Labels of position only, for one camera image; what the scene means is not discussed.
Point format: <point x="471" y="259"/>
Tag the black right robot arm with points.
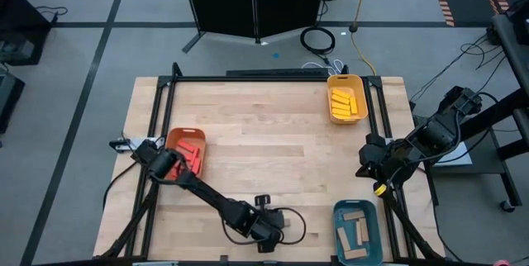
<point x="430" y="138"/>

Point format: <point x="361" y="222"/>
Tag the dark grey equipment box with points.
<point x="10" y="101"/>

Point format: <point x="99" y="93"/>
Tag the black aluminium table frame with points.
<point x="268" y="79"/>

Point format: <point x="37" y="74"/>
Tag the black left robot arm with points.
<point x="206" y="193"/>

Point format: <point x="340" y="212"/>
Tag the red rectangular block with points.
<point x="196" y="165"/>
<point x="187" y="146"/>
<point x="173" y="174"/>
<point x="190" y="157"/>

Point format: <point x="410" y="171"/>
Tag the grey flat panel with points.
<point x="458" y="159"/>

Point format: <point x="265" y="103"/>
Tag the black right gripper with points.
<point x="372" y="156"/>

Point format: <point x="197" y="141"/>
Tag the black folding partition screen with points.
<point x="248" y="1"/>

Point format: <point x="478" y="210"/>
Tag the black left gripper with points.
<point x="268" y="224"/>

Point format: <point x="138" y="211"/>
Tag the orange plastic bin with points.
<point x="186" y="134"/>

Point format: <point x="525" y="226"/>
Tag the teal plastic bin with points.
<point x="372" y="210"/>

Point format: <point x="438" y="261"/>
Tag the yellow plastic bin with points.
<point x="360" y="88"/>

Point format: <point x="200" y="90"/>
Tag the black equipment cart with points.
<point x="508" y="105"/>

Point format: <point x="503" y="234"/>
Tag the black equipment case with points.
<point x="20" y="18"/>

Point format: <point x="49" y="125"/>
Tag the silver metal bracket plate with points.
<point x="128" y="144"/>

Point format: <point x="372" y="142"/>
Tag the pink round object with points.
<point x="502" y="263"/>

